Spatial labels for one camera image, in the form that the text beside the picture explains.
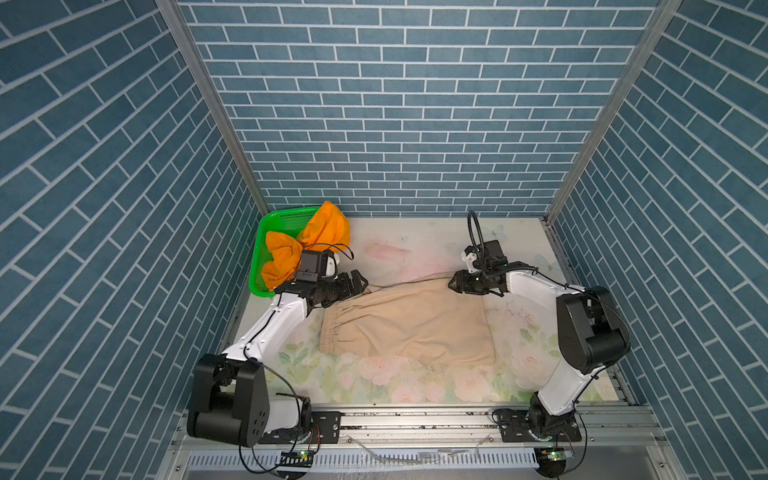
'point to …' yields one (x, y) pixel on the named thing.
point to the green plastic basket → (291, 221)
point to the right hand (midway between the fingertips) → (453, 282)
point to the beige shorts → (424, 321)
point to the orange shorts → (329, 230)
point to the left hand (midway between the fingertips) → (357, 286)
